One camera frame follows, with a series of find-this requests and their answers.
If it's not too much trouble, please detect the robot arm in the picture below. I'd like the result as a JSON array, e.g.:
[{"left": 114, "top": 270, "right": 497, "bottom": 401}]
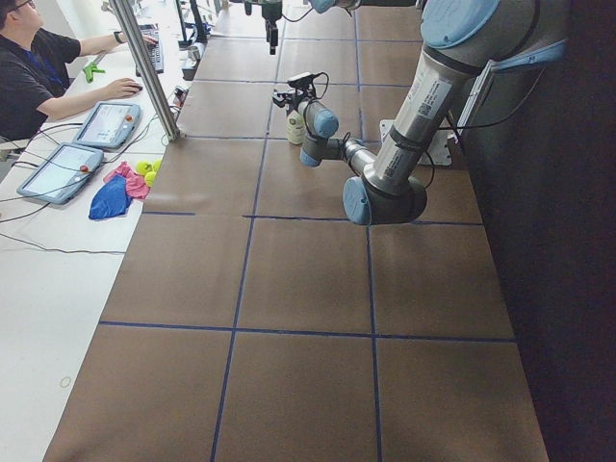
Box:
[{"left": 272, "top": 1, "right": 571, "bottom": 225}]

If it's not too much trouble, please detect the yellow spare tennis ball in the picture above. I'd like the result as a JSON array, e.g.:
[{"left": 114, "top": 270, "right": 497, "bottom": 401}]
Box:
[{"left": 135, "top": 161, "right": 153, "bottom": 176}]

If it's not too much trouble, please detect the person's hand on keyboard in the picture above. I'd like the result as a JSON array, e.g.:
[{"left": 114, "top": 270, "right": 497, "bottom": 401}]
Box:
[{"left": 118, "top": 32, "right": 159, "bottom": 46}]

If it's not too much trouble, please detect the green clamp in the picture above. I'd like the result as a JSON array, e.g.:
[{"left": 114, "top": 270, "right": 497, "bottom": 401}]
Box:
[{"left": 83, "top": 62, "right": 105, "bottom": 84}]

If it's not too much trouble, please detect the person's hand on mouse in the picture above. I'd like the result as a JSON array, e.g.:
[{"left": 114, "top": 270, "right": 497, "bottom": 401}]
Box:
[{"left": 106, "top": 78, "right": 142, "bottom": 99}]

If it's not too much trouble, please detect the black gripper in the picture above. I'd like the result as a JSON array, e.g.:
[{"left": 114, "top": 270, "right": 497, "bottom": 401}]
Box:
[
  {"left": 272, "top": 91, "right": 308, "bottom": 114},
  {"left": 259, "top": 0, "right": 282, "bottom": 55}
]

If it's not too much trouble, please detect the seated person in black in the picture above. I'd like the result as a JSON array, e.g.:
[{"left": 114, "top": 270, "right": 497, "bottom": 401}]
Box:
[{"left": 0, "top": 0, "right": 158, "bottom": 143}]

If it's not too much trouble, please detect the aluminium frame post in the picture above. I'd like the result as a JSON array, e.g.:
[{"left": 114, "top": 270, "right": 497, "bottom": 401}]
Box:
[{"left": 110, "top": 0, "right": 180, "bottom": 141}]

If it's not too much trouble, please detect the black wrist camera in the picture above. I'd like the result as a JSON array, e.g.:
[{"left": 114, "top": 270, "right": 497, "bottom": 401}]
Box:
[{"left": 287, "top": 72, "right": 315, "bottom": 90}]

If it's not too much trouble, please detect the teach pendant nearer post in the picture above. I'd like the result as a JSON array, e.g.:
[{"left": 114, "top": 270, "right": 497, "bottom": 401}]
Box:
[{"left": 73, "top": 102, "right": 141, "bottom": 149}]

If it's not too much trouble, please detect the black keyboard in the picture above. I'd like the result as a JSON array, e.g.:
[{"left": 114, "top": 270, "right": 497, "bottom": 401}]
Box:
[{"left": 139, "top": 24, "right": 165, "bottom": 74}]

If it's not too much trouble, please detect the small metal cup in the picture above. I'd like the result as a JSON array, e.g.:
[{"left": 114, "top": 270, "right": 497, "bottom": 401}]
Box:
[{"left": 187, "top": 46, "right": 201, "bottom": 62}]

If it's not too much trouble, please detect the blue cloth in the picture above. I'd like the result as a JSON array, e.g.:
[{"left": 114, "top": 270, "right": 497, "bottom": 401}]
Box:
[{"left": 89, "top": 175, "right": 132, "bottom": 220}]

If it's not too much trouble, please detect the teach pendant farther from post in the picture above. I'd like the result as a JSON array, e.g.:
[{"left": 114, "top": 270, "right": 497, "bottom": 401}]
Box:
[{"left": 16, "top": 142, "right": 104, "bottom": 205}]

